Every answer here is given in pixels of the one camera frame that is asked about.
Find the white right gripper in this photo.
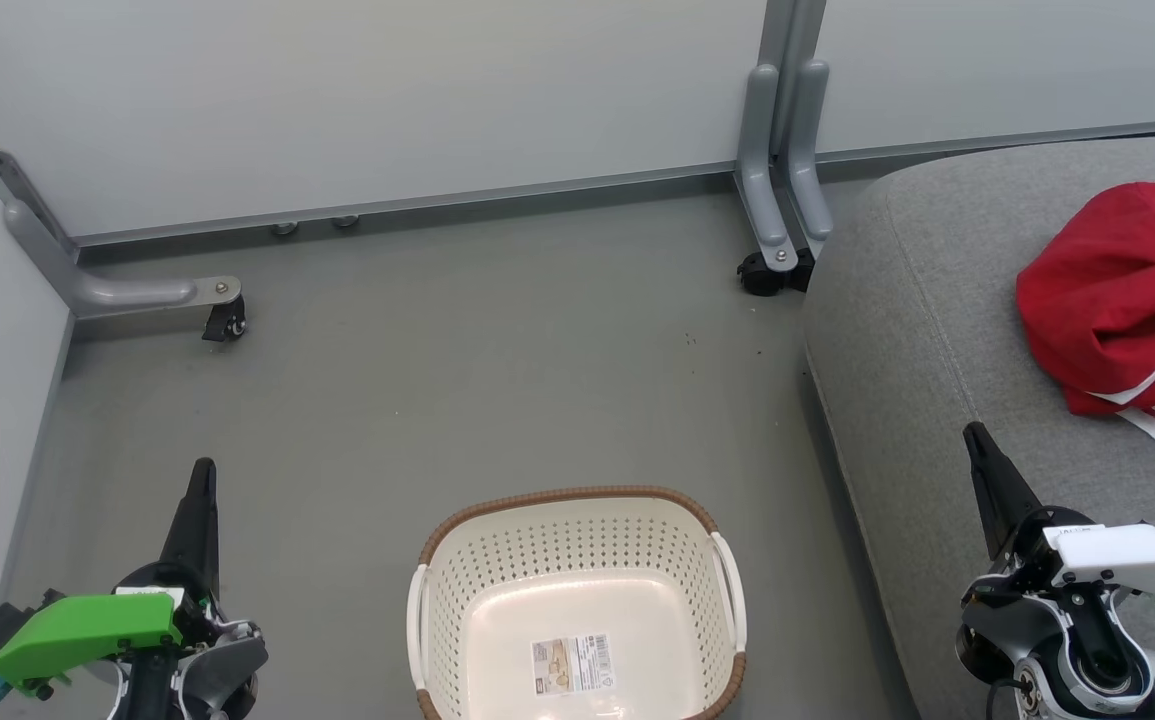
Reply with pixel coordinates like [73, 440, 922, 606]
[964, 422, 1155, 601]

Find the grey double partition post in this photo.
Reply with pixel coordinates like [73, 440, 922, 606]
[757, 0, 829, 153]

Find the large black caster wheel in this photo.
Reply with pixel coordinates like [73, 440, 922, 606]
[737, 250, 816, 298]

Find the grey fabric sofa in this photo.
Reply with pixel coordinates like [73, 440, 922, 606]
[802, 132, 1155, 720]

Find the paper label with barcode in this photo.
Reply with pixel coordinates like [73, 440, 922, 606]
[530, 632, 615, 697]

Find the white laundry basket brown rim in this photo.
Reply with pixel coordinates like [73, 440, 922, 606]
[407, 486, 748, 720]

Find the grey curved partition foot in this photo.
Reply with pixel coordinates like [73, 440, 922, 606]
[737, 64, 798, 274]
[787, 57, 834, 247]

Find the red garment with white trim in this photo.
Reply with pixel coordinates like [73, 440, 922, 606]
[1016, 181, 1155, 418]

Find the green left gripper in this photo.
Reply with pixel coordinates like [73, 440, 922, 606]
[0, 458, 225, 698]

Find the long grey partition foot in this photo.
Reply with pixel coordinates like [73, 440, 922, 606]
[3, 198, 243, 319]

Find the small black caster wheel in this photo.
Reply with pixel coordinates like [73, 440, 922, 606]
[201, 297, 248, 343]

